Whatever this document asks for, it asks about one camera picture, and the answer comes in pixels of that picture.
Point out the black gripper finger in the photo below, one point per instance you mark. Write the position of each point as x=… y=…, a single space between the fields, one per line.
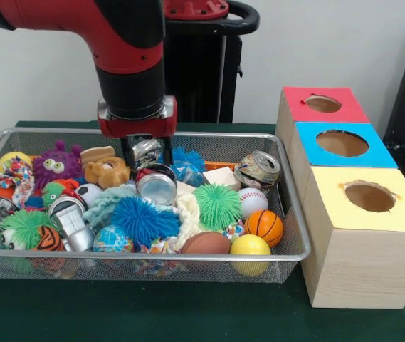
x=167 y=151
x=127 y=153

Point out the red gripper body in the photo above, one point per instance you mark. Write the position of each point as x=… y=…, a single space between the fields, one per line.
x=138 y=128

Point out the crushed black red can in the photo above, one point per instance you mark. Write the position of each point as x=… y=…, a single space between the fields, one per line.
x=156 y=183

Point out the cream fleece cloth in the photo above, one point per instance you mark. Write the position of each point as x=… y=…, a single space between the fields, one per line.
x=189 y=213

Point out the colourful patterned cloth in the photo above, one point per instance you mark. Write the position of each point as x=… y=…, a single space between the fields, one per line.
x=19 y=181

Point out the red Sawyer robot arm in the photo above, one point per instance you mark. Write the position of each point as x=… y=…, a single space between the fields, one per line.
x=124 y=39

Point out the wooden box with three holes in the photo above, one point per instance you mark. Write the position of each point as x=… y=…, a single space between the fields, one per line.
x=362 y=263

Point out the crushed silver can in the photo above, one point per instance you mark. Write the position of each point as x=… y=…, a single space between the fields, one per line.
x=147 y=151

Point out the large blue spiky ball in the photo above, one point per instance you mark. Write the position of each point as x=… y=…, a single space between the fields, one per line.
x=145 y=221

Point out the purple spiky monster toy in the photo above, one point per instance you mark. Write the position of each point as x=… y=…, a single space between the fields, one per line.
x=57 y=165

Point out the green spiky ball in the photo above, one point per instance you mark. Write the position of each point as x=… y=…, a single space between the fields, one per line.
x=217 y=206

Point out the brown football toy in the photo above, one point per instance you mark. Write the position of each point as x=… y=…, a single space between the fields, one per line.
x=205 y=243

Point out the orange basketball toy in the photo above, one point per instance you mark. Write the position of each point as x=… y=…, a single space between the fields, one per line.
x=264 y=228

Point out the yellow foam ball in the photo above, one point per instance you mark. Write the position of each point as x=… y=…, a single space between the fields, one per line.
x=250 y=247

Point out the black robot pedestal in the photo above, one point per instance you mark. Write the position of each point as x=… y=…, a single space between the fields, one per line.
x=202 y=71

